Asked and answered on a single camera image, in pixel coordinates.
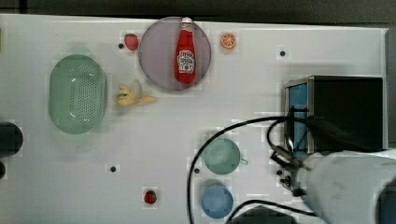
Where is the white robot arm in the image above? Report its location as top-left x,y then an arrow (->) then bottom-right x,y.
271,147 -> 396,224

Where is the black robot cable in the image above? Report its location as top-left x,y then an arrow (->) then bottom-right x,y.
186,115 -> 318,224

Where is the green perforated colander basket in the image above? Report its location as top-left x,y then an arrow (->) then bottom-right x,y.
49,54 -> 107,134

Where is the grey round plate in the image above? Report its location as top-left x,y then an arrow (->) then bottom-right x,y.
138,17 -> 211,91

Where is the bright red toy strawberry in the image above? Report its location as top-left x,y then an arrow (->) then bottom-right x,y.
144,189 -> 157,204

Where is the black cylinder at table edge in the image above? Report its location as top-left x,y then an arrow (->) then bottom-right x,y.
0,122 -> 23,158

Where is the peeled toy banana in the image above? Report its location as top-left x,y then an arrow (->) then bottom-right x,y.
115,80 -> 157,106

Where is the blue cup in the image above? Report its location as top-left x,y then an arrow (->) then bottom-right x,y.
201,185 -> 233,218

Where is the green mug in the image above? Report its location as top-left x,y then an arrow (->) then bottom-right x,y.
204,138 -> 248,175

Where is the red plush ketchup bottle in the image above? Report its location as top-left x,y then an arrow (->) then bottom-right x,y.
174,18 -> 196,84

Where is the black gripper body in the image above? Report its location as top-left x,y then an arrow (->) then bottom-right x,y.
270,146 -> 311,197

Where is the pale red toy strawberry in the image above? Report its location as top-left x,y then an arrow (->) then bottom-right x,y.
124,34 -> 139,51

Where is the orange slice toy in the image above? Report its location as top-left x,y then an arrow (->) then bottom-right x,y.
220,33 -> 236,49

